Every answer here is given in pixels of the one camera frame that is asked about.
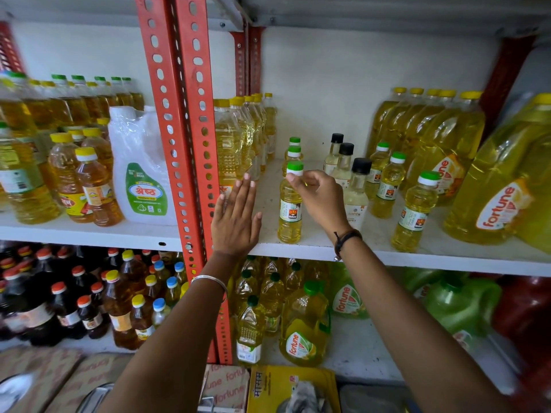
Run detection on person's left hand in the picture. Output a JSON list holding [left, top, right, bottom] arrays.
[[210, 173, 263, 258]]

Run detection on person's right hand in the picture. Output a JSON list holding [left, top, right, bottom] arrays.
[[286, 169, 363, 246]]

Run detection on person's left forearm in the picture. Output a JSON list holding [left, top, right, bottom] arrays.
[[98, 253, 230, 413]]

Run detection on person's right forearm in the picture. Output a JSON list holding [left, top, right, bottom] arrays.
[[339, 235, 515, 413]]

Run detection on black-capped clear oil bottle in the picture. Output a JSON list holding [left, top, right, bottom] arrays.
[[323, 133, 344, 175], [344, 157, 372, 231], [330, 143, 355, 190]]

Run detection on row of tall yellow-capped bottles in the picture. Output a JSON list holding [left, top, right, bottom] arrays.
[[214, 93, 279, 199]]

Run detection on silver bangle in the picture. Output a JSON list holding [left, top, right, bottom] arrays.
[[190, 274, 228, 298]]

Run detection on cluster of green-capped yellow bottles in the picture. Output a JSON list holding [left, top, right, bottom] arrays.
[[232, 255, 307, 367]]

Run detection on orange perforated shelf upright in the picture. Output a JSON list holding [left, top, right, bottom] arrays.
[[135, 0, 233, 366]]

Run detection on white jug with green label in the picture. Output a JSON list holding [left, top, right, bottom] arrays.
[[107, 106, 178, 227]]

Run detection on green oil jug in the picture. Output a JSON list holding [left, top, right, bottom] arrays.
[[424, 275, 503, 354], [400, 267, 453, 302], [329, 261, 372, 320]]

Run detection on green-capped yellow oil jug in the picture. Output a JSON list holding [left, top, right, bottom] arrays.
[[279, 280, 332, 368]]

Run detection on yellow-capped amber oil bottle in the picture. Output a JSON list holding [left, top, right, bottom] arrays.
[[48, 132, 94, 224], [75, 146, 125, 227], [81, 127, 114, 173]]

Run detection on cluster of yellow-capped brown bottles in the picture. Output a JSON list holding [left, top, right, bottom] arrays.
[[102, 249, 161, 351]]

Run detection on white shelf board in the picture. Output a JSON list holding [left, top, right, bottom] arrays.
[[232, 315, 522, 395], [249, 158, 551, 278], [0, 206, 185, 253]]

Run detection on orange rear shelf upright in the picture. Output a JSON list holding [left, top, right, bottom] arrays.
[[230, 25, 266, 98]]

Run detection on row of yellow oil jugs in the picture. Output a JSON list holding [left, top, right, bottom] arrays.
[[365, 87, 487, 208]]

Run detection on yellow packet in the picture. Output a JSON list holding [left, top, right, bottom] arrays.
[[246, 365, 342, 413]]

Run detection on brown cardboard box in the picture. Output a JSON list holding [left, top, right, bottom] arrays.
[[0, 347, 83, 413], [45, 352, 135, 413], [201, 364, 251, 413]]

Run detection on white lower shelf board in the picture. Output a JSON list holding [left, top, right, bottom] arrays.
[[232, 315, 522, 395]]

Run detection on row of green-capped golden bottles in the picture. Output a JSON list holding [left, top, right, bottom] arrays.
[[0, 71, 145, 133]]

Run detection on large yellow oil jug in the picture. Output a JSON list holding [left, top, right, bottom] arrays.
[[514, 132, 551, 255], [443, 93, 551, 246]]

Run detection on group of red-capped dark bottles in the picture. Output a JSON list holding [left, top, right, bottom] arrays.
[[0, 241, 113, 347]]

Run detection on grey shelf board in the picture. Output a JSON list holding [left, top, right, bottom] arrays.
[[207, 0, 551, 37]]

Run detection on big golden oil bottle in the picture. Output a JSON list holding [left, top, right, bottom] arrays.
[[0, 121, 62, 225]]

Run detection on steel utensil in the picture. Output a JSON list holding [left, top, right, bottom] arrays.
[[75, 382, 116, 413], [0, 371, 36, 413]]

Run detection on red shelf upright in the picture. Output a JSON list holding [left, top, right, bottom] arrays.
[[479, 35, 537, 140], [0, 20, 25, 74]]

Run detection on red oil jugs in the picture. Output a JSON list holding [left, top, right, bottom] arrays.
[[492, 276, 551, 413]]

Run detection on black thread bracelet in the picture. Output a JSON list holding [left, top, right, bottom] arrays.
[[333, 229, 363, 262]]

